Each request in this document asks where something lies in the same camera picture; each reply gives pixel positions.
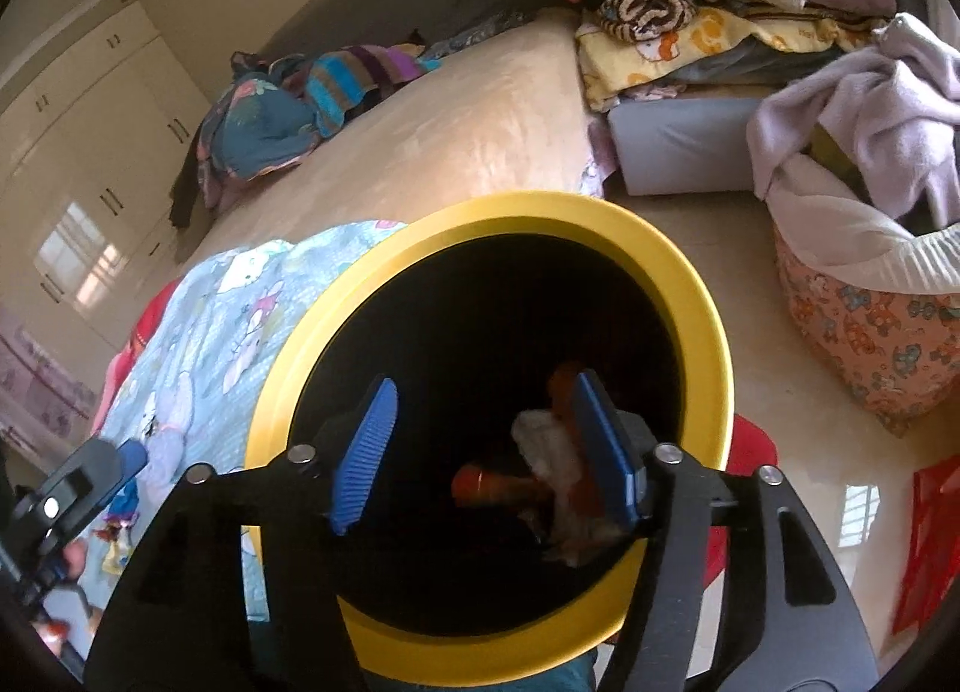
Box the grey storage box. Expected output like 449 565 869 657
607 88 781 198

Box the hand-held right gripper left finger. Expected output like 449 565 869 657
88 377 400 692

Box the red plastic stool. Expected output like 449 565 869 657
701 413 779 580

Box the blue cartoon blanket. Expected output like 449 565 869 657
75 219 410 622

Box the red blanket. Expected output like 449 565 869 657
90 279 181 438

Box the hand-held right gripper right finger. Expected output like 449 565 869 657
566 369 878 692

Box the striped towel blanket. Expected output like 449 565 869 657
304 43 443 138

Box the yellow-rimmed black trash bin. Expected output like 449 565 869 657
246 191 734 689

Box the beige bed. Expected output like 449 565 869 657
172 9 601 273

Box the brown striped knit garment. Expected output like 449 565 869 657
600 0 695 44

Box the yellow cartoon blanket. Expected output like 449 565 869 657
576 5 886 112

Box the brown cloth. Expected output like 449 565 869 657
169 137 218 232

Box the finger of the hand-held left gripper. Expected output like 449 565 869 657
112 439 149 487
15 437 125 539

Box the cream wardrobe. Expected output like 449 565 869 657
0 0 218 355

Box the small red packet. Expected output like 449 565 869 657
452 463 541 509

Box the grey patterned cloth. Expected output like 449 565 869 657
424 9 533 59

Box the pink door curtain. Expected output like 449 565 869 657
0 309 98 438

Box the floral laundry basket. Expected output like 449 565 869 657
769 155 960 438

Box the blue floral quilt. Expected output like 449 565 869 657
196 50 331 205

